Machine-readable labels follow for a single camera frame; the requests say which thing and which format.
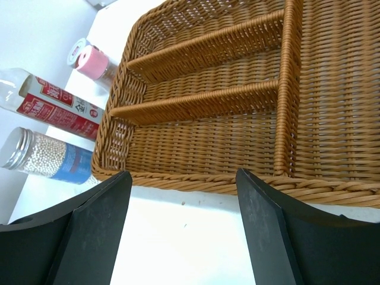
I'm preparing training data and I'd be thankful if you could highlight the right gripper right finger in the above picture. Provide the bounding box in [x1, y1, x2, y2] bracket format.
[236, 169, 379, 284]

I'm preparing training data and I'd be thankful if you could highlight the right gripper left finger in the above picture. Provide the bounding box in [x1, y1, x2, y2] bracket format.
[1, 172, 132, 284]

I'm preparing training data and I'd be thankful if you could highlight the silver-cap blue-label jar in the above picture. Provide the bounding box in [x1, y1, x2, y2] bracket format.
[1, 127, 99, 185]

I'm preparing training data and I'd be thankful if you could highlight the tall red-label glass bottle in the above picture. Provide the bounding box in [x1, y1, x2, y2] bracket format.
[1, 68, 104, 141]

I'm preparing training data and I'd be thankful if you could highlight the pink-cap spice jar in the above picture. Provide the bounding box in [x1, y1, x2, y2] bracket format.
[75, 45, 118, 91]

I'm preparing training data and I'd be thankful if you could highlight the brown wicker divided tray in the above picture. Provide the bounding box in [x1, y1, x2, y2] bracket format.
[91, 1, 379, 208]

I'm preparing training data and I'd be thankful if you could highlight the white-lid dark jam jar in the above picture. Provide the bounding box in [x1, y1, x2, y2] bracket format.
[66, 37, 91, 69]

